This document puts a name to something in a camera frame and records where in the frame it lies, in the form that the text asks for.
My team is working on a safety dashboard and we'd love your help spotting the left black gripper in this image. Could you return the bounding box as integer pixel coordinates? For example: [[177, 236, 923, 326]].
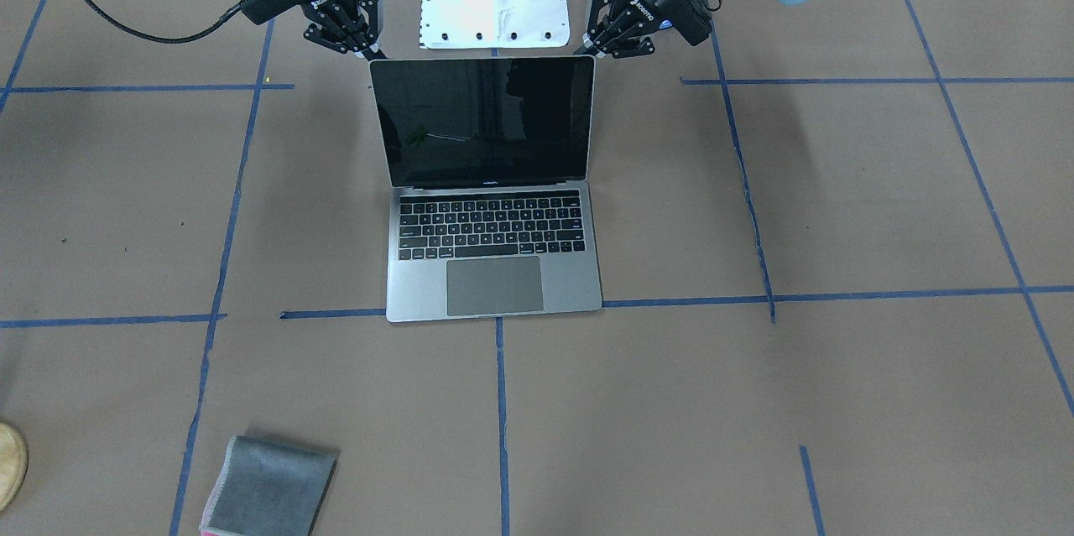
[[574, 0, 713, 59]]

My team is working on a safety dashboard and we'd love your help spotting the silver laptop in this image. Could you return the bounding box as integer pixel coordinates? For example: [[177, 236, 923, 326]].
[[369, 55, 603, 323]]

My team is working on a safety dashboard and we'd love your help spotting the folded grey cloth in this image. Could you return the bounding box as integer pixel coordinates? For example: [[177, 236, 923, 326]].
[[199, 435, 337, 535]]

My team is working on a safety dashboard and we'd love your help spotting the wooden mug tree stand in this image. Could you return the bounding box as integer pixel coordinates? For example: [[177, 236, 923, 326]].
[[1, 422, 29, 512]]

